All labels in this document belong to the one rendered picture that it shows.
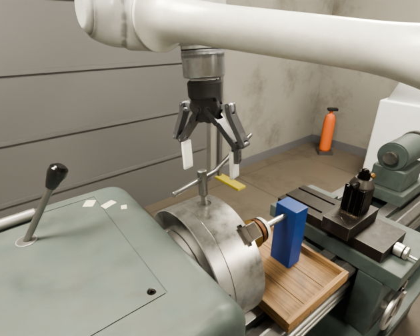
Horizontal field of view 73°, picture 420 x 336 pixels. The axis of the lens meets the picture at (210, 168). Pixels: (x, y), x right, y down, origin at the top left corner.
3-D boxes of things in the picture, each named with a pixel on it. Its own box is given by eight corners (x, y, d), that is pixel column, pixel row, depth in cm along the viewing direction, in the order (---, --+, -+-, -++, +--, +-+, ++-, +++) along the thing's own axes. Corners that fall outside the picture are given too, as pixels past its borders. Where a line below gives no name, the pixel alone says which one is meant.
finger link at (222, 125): (212, 108, 64) (216, 104, 63) (241, 147, 63) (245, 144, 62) (201, 111, 61) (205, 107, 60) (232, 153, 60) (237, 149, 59)
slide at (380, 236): (379, 263, 93) (383, 253, 91) (277, 206, 124) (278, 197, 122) (403, 241, 103) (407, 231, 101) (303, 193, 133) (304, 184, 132)
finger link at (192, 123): (199, 111, 62) (195, 106, 62) (178, 144, 69) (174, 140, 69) (210, 108, 65) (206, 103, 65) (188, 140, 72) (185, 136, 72)
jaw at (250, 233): (222, 261, 71) (245, 249, 62) (213, 243, 73) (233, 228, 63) (253, 243, 77) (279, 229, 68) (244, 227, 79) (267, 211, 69)
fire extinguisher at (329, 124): (337, 153, 417) (347, 108, 389) (327, 158, 401) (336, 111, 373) (320, 147, 437) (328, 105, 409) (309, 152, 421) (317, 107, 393)
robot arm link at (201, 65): (199, 51, 65) (200, 78, 67) (171, 51, 58) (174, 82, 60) (233, 48, 59) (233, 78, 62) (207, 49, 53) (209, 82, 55)
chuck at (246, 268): (238, 356, 65) (234, 240, 54) (169, 280, 89) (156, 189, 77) (265, 333, 70) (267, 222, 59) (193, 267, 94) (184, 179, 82)
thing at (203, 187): (205, 217, 68) (203, 172, 64) (198, 215, 69) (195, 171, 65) (211, 213, 69) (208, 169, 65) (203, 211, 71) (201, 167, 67)
